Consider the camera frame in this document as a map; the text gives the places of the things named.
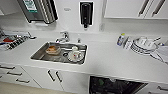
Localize steel kitchen sink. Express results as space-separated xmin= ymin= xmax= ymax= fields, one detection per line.
xmin=29 ymin=40 xmax=90 ymax=66

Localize white kitchen counter cabinets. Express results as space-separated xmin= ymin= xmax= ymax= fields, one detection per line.
xmin=0 ymin=62 xmax=168 ymax=94

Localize small sink side knob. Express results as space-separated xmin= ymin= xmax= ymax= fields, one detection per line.
xmin=76 ymin=32 xmax=82 ymax=44

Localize pale ceramic bowl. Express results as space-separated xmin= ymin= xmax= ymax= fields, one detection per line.
xmin=67 ymin=49 xmax=85 ymax=64

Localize chrome sink faucet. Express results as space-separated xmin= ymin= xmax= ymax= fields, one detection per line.
xmin=54 ymin=30 xmax=71 ymax=44

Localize orange brown sponge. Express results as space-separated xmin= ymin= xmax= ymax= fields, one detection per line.
xmin=45 ymin=44 xmax=61 ymax=56

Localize dish soap bottle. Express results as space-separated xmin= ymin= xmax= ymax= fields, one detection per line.
xmin=116 ymin=31 xmax=127 ymax=48

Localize small clear bottle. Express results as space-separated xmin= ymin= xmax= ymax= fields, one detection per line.
xmin=123 ymin=36 xmax=133 ymax=51

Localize steel dishwasher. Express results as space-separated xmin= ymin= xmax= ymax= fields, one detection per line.
xmin=87 ymin=75 xmax=148 ymax=94

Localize dish rack with dishes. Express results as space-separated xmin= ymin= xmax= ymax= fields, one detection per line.
xmin=130 ymin=35 xmax=162 ymax=56

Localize white upper cabinet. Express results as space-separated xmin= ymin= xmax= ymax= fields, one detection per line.
xmin=103 ymin=0 xmax=168 ymax=21

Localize black white checkered cloth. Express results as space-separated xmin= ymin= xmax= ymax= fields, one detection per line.
xmin=0 ymin=32 xmax=37 ymax=52

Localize small red item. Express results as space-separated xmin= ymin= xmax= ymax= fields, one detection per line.
xmin=2 ymin=37 xmax=15 ymax=44

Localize white folded cloth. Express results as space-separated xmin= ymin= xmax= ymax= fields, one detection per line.
xmin=150 ymin=44 xmax=168 ymax=65

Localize black wall soap dispenser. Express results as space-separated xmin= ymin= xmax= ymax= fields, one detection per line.
xmin=78 ymin=0 xmax=95 ymax=30

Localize white wall switch plate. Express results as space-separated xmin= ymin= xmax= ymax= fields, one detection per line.
xmin=62 ymin=6 xmax=72 ymax=13

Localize wall paper towel dispenser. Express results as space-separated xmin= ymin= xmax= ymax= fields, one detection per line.
xmin=16 ymin=0 xmax=60 ymax=25

